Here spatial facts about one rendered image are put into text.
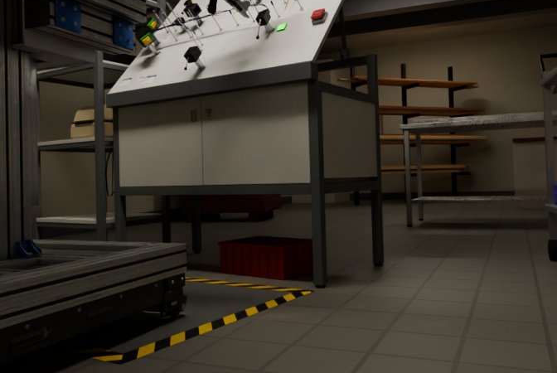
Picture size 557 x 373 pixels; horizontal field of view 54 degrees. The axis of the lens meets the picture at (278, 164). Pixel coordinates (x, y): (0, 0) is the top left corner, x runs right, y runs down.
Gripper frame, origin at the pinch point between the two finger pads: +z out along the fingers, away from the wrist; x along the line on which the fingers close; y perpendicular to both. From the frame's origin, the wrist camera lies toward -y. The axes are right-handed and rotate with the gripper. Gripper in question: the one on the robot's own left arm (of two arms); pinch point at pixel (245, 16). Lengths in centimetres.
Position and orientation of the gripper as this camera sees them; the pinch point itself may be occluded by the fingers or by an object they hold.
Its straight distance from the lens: 231.8
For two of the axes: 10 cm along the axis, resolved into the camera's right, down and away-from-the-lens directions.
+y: 6.6, -7.5, -0.5
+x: -2.7, -3.0, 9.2
